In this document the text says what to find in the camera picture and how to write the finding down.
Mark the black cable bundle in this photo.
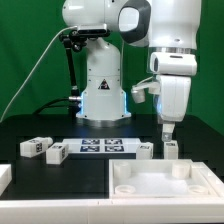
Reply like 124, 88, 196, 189
33, 95, 83, 116

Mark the white U-shaped obstacle fence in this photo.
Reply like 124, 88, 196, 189
0, 163, 224, 224

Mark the black camera on stand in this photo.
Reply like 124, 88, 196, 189
59, 24, 110, 116

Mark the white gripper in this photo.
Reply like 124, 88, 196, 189
156, 75, 191, 142

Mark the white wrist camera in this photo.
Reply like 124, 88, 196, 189
131, 77, 160, 103

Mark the white square tabletop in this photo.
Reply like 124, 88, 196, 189
109, 159, 224, 199

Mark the white camera cable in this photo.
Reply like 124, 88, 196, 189
0, 26, 80, 124

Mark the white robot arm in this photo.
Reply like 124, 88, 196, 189
62, 0, 202, 142

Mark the white base tag plate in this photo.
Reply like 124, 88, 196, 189
63, 138, 141, 154

